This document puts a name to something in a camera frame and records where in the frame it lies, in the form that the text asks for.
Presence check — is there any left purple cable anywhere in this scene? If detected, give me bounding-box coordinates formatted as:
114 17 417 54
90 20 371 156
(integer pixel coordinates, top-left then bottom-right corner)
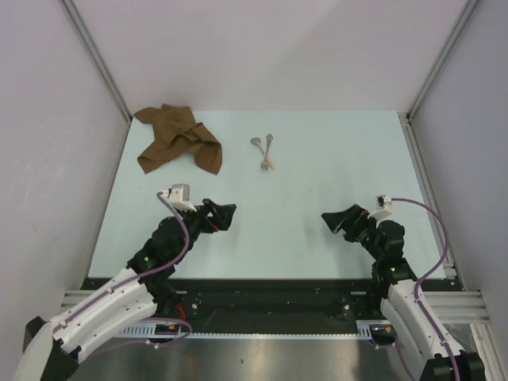
51 190 194 350

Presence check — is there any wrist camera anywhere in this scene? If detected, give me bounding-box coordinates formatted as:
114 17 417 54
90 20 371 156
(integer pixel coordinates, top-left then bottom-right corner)
368 194 393 221
166 183 197 212

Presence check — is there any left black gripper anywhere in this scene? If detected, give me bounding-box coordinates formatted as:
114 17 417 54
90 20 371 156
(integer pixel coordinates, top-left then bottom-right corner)
172 198 234 262

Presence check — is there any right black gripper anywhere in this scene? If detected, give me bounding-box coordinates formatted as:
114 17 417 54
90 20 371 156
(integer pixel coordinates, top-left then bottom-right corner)
321 204 383 260

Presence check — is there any aluminium frame post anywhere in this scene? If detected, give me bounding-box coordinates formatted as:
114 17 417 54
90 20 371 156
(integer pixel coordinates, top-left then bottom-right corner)
408 0 486 120
58 0 133 122

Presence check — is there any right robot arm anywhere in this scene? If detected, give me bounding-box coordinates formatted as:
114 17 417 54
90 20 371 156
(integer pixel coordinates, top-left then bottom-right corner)
321 201 487 380

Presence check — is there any brown cloth napkin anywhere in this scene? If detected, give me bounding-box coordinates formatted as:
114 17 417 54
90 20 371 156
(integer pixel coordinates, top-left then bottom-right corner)
134 104 222 175

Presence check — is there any left aluminium frame post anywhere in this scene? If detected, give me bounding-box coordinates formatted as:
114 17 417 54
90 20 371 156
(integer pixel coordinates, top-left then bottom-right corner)
58 0 133 122

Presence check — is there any grey slotted cable duct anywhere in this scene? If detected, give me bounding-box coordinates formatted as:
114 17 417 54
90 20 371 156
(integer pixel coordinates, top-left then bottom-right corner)
114 320 394 341

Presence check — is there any right aluminium frame post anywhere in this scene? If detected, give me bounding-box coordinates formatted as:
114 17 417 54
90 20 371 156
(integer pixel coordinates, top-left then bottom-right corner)
408 0 486 120

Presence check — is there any silver metal fork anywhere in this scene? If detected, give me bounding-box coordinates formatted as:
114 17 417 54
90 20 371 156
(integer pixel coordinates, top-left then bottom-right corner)
261 133 273 171

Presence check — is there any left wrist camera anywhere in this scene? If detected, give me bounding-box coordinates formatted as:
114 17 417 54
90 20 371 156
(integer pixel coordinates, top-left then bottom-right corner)
166 183 197 212

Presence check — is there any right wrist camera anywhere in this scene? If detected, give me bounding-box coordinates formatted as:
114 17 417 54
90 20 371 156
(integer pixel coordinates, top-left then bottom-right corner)
368 194 393 221

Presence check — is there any spoon with pink handle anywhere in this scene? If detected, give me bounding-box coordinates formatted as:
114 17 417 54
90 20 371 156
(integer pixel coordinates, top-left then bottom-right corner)
250 137 275 171

